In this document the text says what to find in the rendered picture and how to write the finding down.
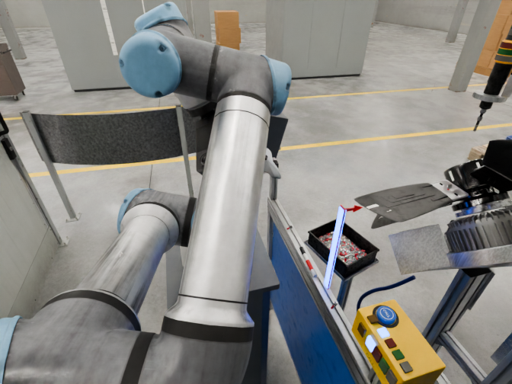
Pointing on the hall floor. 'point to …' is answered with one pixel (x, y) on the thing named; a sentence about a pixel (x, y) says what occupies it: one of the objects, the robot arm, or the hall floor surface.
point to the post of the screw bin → (344, 292)
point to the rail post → (269, 235)
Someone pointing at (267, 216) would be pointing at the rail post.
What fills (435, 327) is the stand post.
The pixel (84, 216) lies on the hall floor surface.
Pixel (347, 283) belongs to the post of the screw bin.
